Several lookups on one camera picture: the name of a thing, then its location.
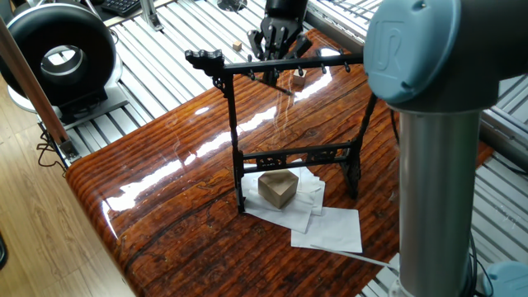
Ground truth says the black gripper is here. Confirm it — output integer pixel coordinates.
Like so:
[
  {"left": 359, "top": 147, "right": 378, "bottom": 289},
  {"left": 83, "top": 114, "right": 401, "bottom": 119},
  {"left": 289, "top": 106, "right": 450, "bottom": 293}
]
[{"left": 247, "top": 0, "right": 314, "bottom": 75}]

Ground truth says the black metal pen rack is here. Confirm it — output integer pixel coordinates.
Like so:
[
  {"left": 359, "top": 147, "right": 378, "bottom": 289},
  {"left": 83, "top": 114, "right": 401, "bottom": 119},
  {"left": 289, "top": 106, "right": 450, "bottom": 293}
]
[{"left": 183, "top": 29, "right": 397, "bottom": 217}]

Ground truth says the small wooden cube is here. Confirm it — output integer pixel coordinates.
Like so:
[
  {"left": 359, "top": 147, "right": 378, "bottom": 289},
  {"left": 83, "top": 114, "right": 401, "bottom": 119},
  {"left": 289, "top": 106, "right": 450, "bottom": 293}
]
[{"left": 290, "top": 71, "right": 309, "bottom": 90}]

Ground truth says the large wooden block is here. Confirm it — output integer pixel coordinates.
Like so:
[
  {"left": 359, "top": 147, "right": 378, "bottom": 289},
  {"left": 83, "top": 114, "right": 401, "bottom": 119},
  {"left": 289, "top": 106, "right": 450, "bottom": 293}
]
[{"left": 257, "top": 170, "right": 299, "bottom": 209}]

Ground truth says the white paper sheet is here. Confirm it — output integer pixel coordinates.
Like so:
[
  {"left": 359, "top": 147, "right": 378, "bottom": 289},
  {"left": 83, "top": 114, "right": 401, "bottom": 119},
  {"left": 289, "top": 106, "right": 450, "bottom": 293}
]
[
  {"left": 290, "top": 206, "right": 364, "bottom": 254},
  {"left": 280, "top": 168, "right": 328, "bottom": 217},
  {"left": 240, "top": 165, "right": 313, "bottom": 233}
]

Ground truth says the black keyboard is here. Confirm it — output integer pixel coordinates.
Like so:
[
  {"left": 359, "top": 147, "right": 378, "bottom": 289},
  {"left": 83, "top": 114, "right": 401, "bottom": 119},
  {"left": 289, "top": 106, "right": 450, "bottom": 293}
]
[{"left": 102, "top": 0, "right": 149, "bottom": 18}]

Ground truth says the brown wooden pole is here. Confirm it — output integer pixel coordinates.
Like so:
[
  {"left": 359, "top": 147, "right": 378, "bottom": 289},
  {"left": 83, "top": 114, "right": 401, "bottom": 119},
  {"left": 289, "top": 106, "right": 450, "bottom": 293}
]
[{"left": 0, "top": 15, "right": 72, "bottom": 154}]

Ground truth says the black round duct fan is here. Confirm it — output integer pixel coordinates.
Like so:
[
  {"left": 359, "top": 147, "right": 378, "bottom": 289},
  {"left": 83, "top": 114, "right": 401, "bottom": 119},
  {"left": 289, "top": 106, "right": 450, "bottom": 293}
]
[{"left": 0, "top": 3, "right": 123, "bottom": 117}]

